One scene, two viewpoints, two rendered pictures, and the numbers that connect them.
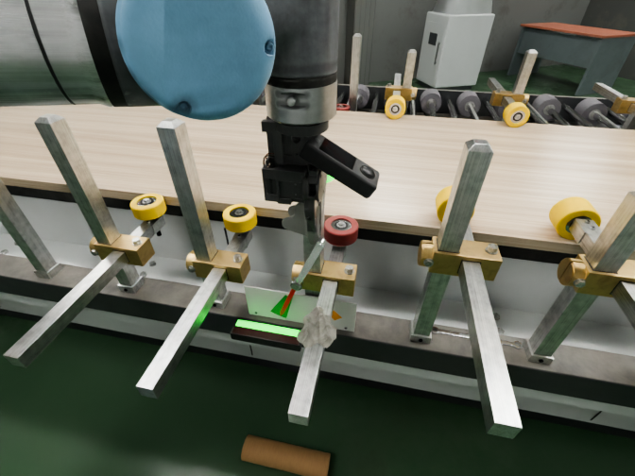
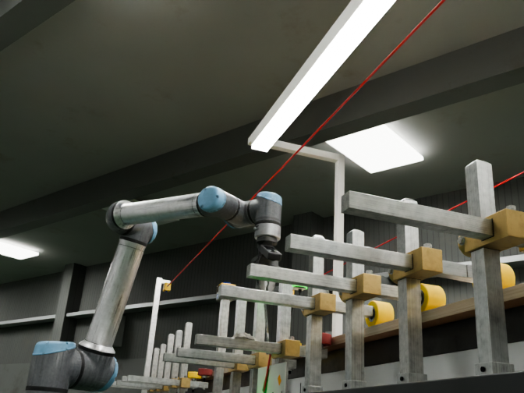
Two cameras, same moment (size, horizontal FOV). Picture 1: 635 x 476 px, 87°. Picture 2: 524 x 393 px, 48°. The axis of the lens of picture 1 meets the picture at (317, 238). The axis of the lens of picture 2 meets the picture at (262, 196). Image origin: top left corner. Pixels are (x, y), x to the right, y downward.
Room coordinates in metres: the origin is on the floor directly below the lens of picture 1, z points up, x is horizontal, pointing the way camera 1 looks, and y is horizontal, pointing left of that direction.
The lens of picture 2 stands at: (-0.55, -1.66, 0.58)
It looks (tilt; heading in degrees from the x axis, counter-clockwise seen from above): 22 degrees up; 60
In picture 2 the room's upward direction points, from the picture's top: 4 degrees clockwise
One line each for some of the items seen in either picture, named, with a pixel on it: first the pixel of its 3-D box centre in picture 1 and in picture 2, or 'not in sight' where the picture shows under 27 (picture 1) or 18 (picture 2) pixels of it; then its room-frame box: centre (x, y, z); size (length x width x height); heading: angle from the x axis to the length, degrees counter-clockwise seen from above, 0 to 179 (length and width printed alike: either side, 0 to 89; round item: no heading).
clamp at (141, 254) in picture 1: (121, 247); (238, 365); (0.61, 0.47, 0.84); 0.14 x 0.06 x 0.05; 78
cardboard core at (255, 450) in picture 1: (285, 456); not in sight; (0.43, 0.11, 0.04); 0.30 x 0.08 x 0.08; 78
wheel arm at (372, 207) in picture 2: not in sight; (440, 221); (0.19, -0.99, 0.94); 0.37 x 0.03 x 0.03; 168
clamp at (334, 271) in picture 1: (324, 275); (285, 350); (0.51, -0.02, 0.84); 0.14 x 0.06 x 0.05; 78
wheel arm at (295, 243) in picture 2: not in sight; (397, 260); (0.30, -0.76, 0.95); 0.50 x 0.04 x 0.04; 168
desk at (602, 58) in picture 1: (564, 56); not in sight; (5.69, -3.78, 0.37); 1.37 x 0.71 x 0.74; 19
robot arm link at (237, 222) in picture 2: not in sight; (241, 213); (0.39, 0.12, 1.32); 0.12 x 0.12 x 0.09; 22
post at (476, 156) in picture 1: (442, 263); (314, 313); (0.47, -0.24, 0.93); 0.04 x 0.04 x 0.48; 78
